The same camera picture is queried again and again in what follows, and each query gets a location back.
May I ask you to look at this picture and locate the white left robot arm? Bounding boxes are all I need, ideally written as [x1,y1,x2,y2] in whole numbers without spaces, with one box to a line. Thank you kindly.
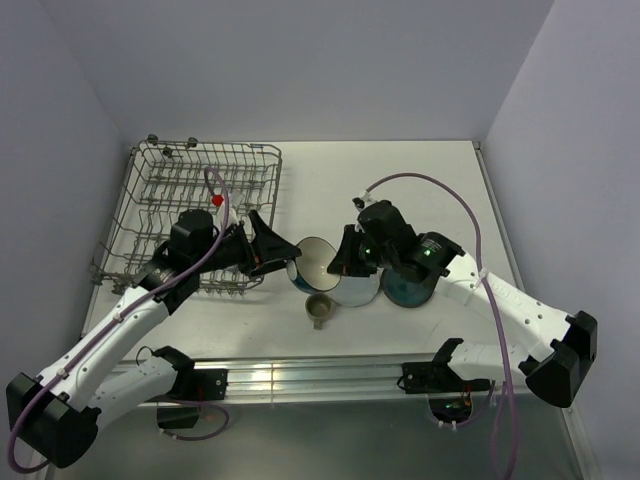
[6,209,301,474]

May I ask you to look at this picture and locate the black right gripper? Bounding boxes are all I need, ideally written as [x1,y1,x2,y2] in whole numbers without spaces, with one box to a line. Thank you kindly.
[327,223,396,277]

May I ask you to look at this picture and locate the dark teal round plate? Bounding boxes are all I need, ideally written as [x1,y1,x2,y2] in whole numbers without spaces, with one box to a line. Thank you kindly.
[380,269,435,309]

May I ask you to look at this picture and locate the light blue scalloped plate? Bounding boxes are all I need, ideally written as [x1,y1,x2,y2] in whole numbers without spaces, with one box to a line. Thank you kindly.
[329,274,380,308]

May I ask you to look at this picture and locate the teal and cream bowl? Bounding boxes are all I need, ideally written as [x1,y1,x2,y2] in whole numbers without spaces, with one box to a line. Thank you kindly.
[286,236,340,294]

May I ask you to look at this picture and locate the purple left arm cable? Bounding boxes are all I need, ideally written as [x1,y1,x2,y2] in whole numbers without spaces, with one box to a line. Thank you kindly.
[8,167,234,474]

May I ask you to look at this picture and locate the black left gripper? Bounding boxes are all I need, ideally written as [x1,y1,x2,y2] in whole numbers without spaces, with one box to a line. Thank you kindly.
[193,210,300,279]

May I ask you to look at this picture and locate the aluminium mounting rail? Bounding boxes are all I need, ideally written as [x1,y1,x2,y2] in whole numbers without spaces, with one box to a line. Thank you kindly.
[195,354,432,405]

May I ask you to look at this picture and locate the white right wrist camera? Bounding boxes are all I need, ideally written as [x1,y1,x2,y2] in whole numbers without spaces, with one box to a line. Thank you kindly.
[352,190,377,211]

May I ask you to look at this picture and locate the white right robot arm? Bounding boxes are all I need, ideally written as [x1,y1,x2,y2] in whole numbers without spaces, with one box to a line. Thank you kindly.
[328,195,598,408]

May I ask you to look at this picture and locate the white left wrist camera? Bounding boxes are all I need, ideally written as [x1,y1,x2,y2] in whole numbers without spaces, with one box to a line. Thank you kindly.
[211,191,244,228]

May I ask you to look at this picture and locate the beige ceramic mug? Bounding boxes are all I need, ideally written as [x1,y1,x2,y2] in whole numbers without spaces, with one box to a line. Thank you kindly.
[305,293,335,330]

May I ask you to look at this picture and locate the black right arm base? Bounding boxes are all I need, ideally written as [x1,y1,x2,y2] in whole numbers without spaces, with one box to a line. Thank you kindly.
[396,362,495,430]

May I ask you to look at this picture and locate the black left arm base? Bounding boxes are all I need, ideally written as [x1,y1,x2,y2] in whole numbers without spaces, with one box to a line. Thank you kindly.
[156,369,230,432]

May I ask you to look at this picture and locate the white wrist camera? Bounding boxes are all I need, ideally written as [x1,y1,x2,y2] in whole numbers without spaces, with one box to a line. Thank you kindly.
[352,190,377,211]
[211,191,244,228]

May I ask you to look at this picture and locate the grey wire dish rack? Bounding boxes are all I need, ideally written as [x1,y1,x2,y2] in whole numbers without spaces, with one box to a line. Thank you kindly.
[89,134,283,295]

